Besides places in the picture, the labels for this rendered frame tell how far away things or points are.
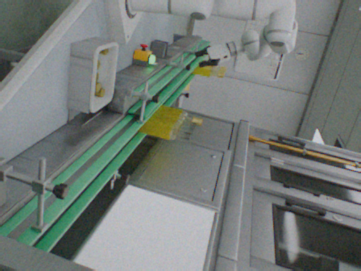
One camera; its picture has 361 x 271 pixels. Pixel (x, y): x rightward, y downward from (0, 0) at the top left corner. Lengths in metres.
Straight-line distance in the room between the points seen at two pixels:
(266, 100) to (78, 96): 6.48
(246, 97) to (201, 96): 0.96
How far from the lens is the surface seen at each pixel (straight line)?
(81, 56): 1.09
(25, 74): 0.95
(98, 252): 0.97
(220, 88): 7.39
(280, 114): 7.52
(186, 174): 1.34
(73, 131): 1.13
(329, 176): 1.79
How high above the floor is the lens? 1.28
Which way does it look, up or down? 11 degrees down
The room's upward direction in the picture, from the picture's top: 104 degrees clockwise
